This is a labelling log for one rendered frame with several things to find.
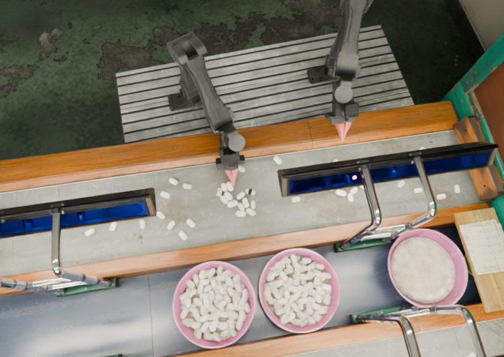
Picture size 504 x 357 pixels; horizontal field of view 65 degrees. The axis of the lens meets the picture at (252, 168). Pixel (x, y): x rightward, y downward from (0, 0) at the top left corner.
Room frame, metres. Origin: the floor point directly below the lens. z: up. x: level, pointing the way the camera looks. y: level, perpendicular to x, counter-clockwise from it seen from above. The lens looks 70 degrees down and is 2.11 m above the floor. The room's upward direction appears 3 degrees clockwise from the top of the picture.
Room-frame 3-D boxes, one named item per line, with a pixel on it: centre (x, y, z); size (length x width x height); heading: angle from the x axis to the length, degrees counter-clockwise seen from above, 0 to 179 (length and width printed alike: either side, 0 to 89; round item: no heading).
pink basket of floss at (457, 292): (0.18, -0.61, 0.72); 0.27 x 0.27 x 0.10
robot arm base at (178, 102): (0.82, 0.26, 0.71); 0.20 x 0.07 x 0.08; 106
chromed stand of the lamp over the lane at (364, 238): (0.34, -0.40, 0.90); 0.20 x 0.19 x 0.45; 102
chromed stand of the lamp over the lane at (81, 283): (0.13, 0.55, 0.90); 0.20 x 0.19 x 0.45; 102
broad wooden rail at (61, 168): (0.59, 0.10, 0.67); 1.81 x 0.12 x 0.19; 102
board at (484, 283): (0.22, -0.82, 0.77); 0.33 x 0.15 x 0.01; 12
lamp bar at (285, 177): (0.41, -0.38, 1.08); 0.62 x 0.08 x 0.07; 102
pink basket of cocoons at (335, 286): (0.08, -0.18, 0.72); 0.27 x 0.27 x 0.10
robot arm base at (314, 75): (0.99, -0.32, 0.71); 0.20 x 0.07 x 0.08; 106
